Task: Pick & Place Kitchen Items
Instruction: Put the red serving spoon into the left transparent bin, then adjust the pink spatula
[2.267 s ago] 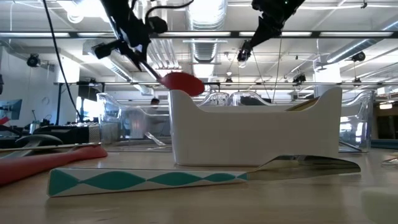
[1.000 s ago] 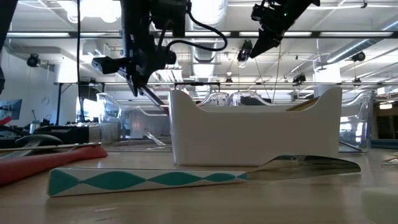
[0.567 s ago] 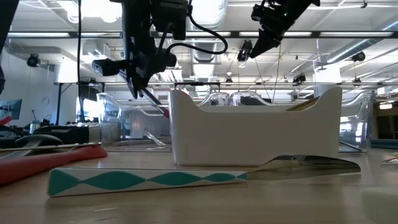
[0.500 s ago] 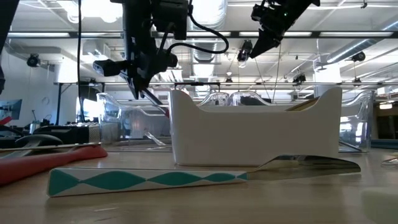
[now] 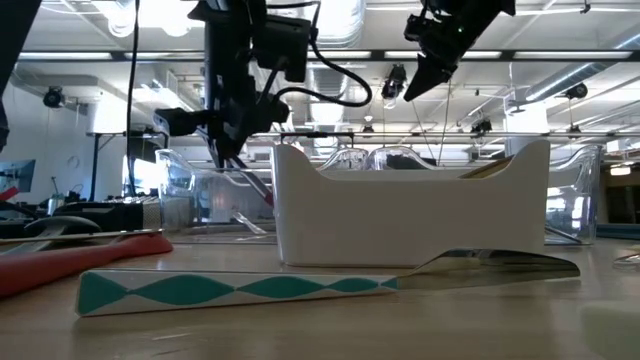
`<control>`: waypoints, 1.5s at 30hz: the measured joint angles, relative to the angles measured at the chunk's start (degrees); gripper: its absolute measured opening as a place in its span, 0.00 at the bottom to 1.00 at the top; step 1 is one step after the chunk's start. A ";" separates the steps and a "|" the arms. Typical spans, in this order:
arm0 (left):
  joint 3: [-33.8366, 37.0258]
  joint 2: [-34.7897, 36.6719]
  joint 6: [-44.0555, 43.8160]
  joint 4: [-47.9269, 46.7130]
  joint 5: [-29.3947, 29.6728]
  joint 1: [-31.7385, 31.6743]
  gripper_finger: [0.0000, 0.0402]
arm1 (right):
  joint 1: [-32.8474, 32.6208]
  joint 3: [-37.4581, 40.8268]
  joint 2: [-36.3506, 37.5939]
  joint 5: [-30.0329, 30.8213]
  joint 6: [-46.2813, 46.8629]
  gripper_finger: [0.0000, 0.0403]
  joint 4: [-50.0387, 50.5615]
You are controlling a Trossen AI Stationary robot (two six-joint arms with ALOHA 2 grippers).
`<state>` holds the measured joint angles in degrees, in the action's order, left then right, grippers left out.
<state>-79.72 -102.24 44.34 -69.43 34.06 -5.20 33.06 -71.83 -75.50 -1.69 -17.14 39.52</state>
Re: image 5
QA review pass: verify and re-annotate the black nylon serving spoon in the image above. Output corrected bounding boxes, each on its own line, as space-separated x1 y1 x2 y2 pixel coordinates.
0 214 105 257

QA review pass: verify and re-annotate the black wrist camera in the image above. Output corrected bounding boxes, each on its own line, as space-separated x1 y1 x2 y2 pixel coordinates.
252 13 313 84
403 13 437 44

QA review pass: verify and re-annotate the knife teal patterned white handle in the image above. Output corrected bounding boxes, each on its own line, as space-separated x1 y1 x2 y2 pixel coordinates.
74 248 582 318

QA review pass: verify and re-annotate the black overhead rig beam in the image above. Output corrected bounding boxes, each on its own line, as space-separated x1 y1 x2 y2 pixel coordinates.
17 48 640 63

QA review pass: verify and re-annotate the white building pillar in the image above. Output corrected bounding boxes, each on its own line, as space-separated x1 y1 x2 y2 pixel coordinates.
503 102 550 154

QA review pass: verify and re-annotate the black distant rig rail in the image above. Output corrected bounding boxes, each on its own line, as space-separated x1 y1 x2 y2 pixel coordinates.
85 129 640 140

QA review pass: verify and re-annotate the large round silver duct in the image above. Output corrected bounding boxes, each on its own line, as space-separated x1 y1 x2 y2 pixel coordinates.
522 22 640 104

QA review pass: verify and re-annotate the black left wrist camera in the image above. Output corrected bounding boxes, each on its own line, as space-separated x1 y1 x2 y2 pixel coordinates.
252 13 313 84

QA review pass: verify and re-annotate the black hanging cable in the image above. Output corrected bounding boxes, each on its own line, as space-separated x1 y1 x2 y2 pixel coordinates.
125 0 143 197

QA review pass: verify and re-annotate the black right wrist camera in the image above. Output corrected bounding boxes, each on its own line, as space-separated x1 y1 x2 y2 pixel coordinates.
403 13 437 44

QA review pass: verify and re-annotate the clear plastic bin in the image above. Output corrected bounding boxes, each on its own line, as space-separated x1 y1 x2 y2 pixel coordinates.
153 147 371 247
367 144 601 247

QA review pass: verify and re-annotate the white plastic bin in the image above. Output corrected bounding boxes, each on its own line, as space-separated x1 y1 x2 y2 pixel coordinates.
271 139 552 269

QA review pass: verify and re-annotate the ribbed silver air duct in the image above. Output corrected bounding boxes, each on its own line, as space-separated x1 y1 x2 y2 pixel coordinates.
303 59 352 104

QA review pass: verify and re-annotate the white rectangular air duct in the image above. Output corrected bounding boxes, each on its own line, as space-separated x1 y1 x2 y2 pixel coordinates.
132 67 211 154

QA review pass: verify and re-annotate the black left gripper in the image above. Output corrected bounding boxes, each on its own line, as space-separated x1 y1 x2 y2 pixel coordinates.
152 94 293 170

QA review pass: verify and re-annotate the blue distant tabletop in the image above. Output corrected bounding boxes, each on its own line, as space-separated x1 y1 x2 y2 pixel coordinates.
595 223 640 241

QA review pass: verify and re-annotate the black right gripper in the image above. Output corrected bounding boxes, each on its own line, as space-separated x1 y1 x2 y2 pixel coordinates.
402 0 517 103

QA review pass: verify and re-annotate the red spatula steel shaft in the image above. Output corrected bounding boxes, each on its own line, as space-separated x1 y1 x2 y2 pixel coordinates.
196 125 276 208

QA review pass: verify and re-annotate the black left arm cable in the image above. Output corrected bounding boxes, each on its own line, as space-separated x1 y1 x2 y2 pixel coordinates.
273 0 374 109

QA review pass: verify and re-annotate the red slotted silicone spoon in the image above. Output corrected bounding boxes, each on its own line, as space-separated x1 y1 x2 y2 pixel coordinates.
0 231 175 300

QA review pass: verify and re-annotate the small clear plastic utensil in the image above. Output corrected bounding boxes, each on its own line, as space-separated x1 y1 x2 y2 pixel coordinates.
229 207 270 237

